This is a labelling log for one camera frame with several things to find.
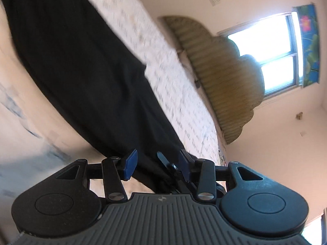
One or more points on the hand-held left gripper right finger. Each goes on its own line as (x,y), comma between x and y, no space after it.
(186,166)

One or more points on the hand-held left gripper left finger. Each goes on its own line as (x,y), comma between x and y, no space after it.
(130,164)

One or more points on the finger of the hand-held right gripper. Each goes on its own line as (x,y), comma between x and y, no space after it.
(163,160)

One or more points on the black pants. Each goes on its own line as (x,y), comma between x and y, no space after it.
(76,69)

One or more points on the cream script-printed blanket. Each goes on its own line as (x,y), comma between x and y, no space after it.
(166,81)

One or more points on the olive tufted headboard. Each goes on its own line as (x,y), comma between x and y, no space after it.
(224,81)

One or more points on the window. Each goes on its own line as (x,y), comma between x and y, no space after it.
(276,56)

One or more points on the blue floral curtain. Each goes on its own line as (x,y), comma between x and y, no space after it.
(309,43)

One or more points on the small wall hook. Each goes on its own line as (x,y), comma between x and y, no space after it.
(300,115)

